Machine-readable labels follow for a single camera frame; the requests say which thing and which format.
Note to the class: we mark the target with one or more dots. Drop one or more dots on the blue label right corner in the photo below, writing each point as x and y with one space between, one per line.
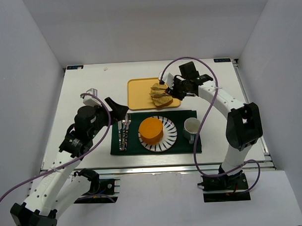
222 60

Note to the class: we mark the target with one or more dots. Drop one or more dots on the white mug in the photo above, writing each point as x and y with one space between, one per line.
190 130

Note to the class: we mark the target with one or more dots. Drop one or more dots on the yellow plastic tray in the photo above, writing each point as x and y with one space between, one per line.
138 95

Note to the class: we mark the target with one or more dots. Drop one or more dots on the metal tongs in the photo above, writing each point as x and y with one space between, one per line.
158 93

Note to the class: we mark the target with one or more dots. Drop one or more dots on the metal spoon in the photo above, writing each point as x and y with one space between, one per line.
120 134

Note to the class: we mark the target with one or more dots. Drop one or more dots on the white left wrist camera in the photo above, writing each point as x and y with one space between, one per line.
89 100

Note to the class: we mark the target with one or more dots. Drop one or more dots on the dark green placemat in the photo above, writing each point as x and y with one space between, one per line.
134 147

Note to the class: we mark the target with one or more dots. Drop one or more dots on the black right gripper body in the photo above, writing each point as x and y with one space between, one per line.
177 87

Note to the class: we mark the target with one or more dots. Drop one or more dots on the seeded bread slice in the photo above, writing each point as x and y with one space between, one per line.
162 101
159 86

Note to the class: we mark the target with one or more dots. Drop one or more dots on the blue label corner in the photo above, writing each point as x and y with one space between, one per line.
74 67
222 60

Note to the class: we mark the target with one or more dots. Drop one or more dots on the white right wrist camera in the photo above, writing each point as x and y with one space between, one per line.
166 78

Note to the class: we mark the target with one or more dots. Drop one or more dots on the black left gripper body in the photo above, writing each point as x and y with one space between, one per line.
107 112

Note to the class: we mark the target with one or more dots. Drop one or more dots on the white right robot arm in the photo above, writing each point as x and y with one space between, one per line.
242 119

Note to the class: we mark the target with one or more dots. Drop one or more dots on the blue label left corner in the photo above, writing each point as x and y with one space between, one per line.
74 67

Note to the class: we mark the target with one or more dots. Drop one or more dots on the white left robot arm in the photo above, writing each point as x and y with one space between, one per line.
50 199

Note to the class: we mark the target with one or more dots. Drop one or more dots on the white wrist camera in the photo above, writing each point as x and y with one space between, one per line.
89 100
166 78

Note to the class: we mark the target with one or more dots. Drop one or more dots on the white blue striped plate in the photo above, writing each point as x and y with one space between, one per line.
168 140

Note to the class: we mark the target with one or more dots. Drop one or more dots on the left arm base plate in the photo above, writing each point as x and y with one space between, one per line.
107 192

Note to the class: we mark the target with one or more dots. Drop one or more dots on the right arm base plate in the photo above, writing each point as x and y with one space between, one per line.
225 188

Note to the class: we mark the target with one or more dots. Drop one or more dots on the round orange bread loaf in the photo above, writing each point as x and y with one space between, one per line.
151 131

